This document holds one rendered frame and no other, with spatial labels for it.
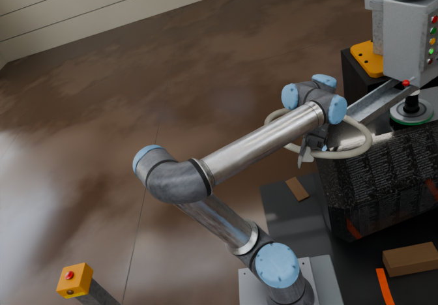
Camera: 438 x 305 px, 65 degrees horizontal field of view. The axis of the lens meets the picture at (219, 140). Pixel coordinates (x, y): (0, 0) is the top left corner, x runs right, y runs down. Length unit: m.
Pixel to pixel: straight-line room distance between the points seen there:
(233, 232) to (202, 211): 0.19
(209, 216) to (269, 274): 0.30
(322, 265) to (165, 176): 0.97
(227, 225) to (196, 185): 0.38
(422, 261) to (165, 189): 1.91
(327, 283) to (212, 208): 0.68
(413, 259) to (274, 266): 1.37
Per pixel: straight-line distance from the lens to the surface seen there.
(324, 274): 1.66
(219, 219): 1.21
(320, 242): 2.72
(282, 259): 1.32
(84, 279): 1.82
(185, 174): 0.91
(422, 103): 2.28
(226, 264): 2.78
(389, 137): 2.17
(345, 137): 2.15
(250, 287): 1.61
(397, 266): 2.50
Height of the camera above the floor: 2.32
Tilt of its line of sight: 38 degrees down
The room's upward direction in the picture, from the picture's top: 22 degrees counter-clockwise
